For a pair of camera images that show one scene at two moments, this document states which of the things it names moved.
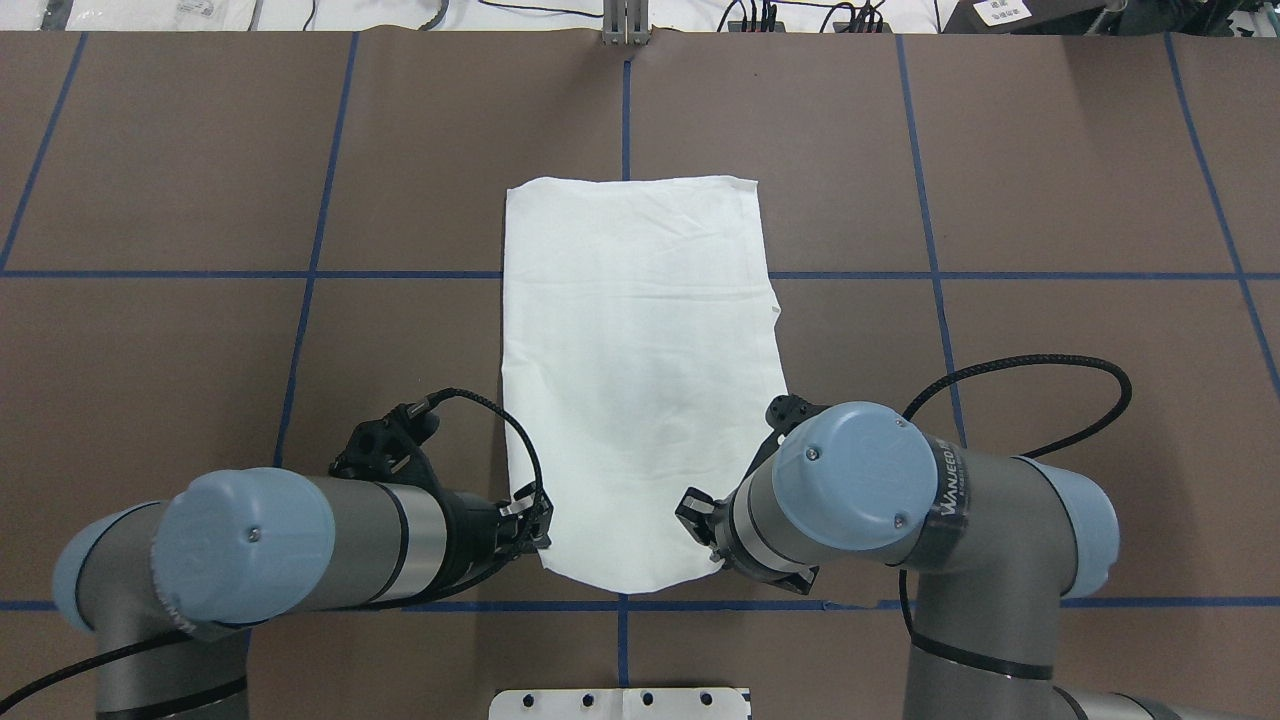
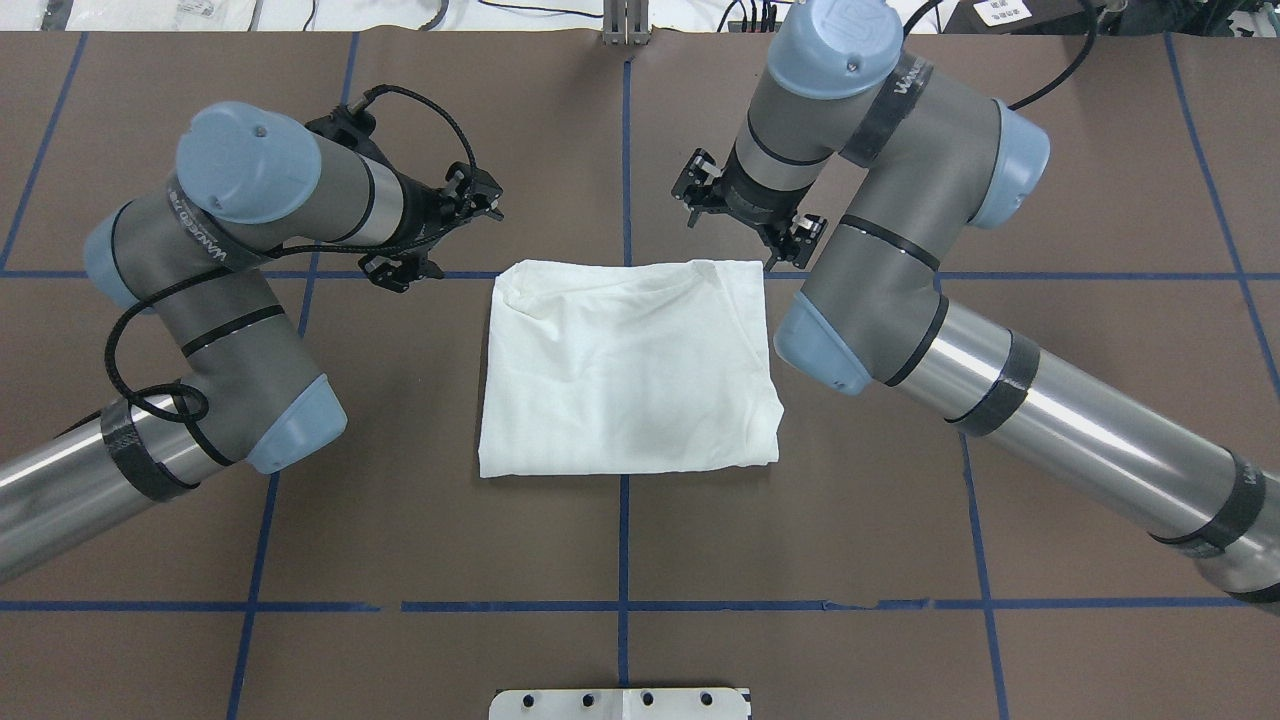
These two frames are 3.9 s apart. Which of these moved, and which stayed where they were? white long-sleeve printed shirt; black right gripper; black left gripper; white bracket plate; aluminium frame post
Moved: black left gripper; white long-sleeve printed shirt; black right gripper
Stayed: aluminium frame post; white bracket plate
